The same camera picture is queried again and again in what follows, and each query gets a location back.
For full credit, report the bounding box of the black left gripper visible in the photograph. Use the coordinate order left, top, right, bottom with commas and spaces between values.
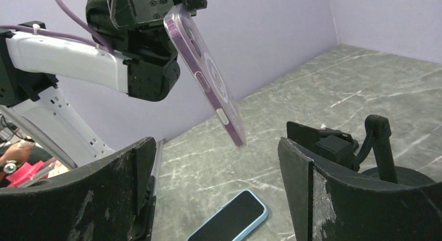
107, 0, 207, 29

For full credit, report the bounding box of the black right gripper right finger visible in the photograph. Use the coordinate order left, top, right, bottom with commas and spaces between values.
278, 137, 441, 240

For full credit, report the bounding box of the aluminium rail frame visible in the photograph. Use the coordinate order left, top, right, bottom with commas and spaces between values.
150, 138, 168, 197

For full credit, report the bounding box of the pink object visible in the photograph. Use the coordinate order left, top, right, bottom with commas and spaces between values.
1, 158, 57, 187

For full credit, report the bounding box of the purple phone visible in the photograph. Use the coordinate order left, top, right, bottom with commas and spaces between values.
164, 4, 247, 147

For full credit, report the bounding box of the black folding phone stand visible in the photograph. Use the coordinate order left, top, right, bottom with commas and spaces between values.
286, 121, 360, 171

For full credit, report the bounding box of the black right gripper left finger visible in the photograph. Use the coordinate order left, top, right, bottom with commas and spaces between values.
1, 137, 156, 240

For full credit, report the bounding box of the person hand with watch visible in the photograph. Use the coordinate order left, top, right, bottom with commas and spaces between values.
1, 142, 35, 168

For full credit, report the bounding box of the blue cased phone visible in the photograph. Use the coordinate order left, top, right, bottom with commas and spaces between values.
187, 189, 269, 241

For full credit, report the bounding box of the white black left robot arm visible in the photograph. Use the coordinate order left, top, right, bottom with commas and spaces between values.
1, 0, 207, 169

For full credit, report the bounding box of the black round base phone stand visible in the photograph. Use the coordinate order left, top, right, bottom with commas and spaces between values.
352, 114, 435, 186

